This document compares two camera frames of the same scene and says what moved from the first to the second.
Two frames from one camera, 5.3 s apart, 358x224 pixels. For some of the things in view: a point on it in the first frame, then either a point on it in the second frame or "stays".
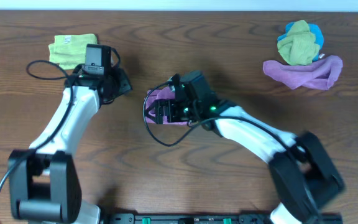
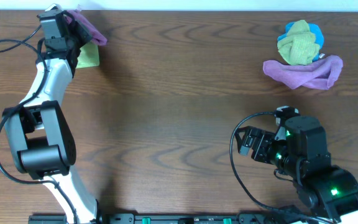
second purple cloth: x=319 y=74 stays
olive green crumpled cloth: x=299 y=47 stays
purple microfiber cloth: x=157 y=94 to x=96 y=37
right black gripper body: x=178 y=111 to x=267 y=150
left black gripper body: x=123 y=82 to x=81 y=34
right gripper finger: x=153 y=104 to x=246 y=129
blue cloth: x=314 y=30 stays
